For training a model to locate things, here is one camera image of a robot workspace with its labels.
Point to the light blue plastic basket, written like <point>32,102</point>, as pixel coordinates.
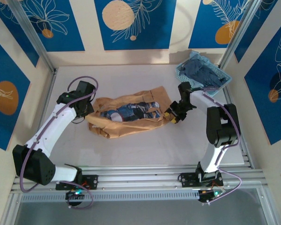
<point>179,70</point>

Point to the blue panel with orange circle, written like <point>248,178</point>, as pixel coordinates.
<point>201,23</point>
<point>260,105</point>
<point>4,70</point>

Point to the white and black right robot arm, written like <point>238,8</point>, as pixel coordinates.
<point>213,154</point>

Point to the blue panel with beige circle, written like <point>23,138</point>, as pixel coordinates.
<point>154,35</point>

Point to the blue floral wall panel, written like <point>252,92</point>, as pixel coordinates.
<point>247,41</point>
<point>27,47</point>
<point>61,23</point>

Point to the aluminium rail frame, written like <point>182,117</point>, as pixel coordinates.
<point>135,180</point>

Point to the dark blue crumpled t-shirt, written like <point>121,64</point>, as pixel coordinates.
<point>201,72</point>

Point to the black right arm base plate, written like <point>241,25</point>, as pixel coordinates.
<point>186,180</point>

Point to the light blue crumpled cloth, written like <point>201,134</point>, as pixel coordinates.
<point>194,55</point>

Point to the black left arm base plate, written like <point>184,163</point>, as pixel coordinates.
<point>92,181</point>

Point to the aluminium corner post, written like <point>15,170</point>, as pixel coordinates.
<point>32,35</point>
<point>238,35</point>

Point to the orange printed t-shirt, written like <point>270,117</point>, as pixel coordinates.
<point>131,127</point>

